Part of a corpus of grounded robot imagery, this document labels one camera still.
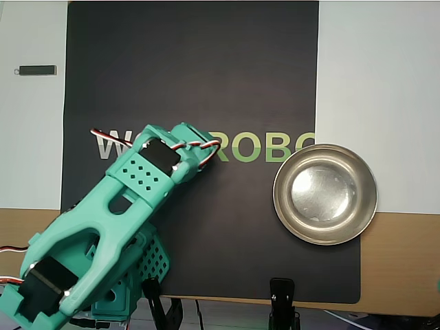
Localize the metal bowl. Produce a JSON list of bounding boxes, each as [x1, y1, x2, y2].
[[272, 143, 379, 246]]

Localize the gripper servo wire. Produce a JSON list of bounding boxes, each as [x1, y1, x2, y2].
[[89, 127, 221, 170]]

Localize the black table clamp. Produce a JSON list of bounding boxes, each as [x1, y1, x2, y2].
[[142, 277, 185, 330]]

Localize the white paper sheet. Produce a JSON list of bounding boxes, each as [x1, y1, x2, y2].
[[314, 0, 440, 215], [0, 0, 69, 210]]

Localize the arm servo wire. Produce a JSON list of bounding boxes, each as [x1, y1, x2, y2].
[[0, 245, 30, 287]]

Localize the black USB stick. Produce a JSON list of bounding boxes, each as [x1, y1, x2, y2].
[[13, 64, 58, 78]]

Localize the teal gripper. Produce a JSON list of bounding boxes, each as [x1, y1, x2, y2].
[[168, 122, 221, 182]]

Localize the black mat with WOWROBO print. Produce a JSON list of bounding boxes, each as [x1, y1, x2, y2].
[[60, 0, 362, 305]]

